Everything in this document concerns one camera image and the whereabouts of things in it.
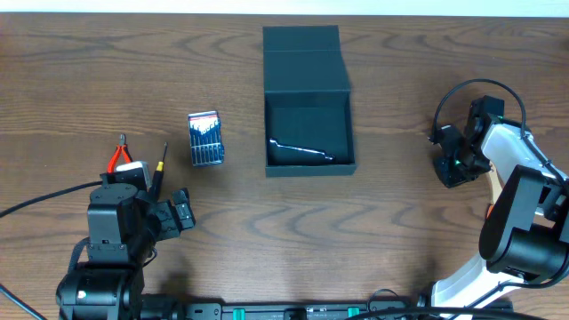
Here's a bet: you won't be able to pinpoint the silver combination wrench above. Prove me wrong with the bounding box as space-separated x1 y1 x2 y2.
268 138 335 161

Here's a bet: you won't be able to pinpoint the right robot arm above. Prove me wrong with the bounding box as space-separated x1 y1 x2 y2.
426 96 568 308

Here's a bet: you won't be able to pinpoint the black yellow screwdriver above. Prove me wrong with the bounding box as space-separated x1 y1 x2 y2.
148 142 168 200

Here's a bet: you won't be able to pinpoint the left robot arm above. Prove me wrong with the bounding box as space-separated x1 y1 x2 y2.
56 162 196 320

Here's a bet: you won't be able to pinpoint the dark green open box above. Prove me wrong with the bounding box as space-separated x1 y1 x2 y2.
262 26 357 177

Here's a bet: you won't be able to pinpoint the blue drill bit case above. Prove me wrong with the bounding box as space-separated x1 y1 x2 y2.
188 110 225 167

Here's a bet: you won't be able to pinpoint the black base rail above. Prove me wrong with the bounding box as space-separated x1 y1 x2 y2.
141 292 515 320

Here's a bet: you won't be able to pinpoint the orange scraper wooden handle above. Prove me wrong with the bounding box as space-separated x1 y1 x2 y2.
485 163 502 218

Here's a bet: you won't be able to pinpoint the red handled pliers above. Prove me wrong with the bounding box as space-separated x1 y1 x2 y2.
107 133 132 173

